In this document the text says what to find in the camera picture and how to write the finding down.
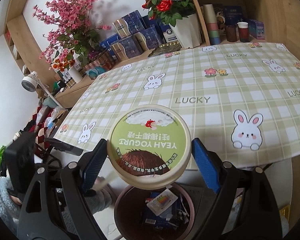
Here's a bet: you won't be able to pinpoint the white desk fan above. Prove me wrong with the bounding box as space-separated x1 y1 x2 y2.
21 71 65 110

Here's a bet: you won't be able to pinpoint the white snack pouch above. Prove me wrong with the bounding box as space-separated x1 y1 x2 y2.
147 189 178 216

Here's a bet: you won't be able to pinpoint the green yogurt tub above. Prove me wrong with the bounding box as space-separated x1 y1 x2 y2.
107 105 191 190

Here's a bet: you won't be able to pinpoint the red rose white pot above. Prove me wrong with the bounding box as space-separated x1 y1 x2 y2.
142 0 202 49

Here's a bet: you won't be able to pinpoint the pink blossom flower arrangement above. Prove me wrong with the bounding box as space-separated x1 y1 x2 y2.
33 0 111 71

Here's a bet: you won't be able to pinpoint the dark blue gift box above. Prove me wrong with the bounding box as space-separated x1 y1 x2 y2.
110 35 143 61
112 10 146 38
134 27 162 51

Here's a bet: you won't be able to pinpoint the red cup white lid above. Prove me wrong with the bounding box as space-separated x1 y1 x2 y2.
237 22 249 42

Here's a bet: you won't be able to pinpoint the white vase orange flowers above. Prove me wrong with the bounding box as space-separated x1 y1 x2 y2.
51 59 83 83

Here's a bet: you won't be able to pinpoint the stacked pastel cups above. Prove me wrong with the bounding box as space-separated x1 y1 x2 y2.
203 4 221 45

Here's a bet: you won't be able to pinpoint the green plaid bunny tablecloth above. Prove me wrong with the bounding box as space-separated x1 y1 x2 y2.
55 42 300 167

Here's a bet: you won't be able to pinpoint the brown plastic trash bin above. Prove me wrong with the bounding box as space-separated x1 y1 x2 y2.
114 183 196 239

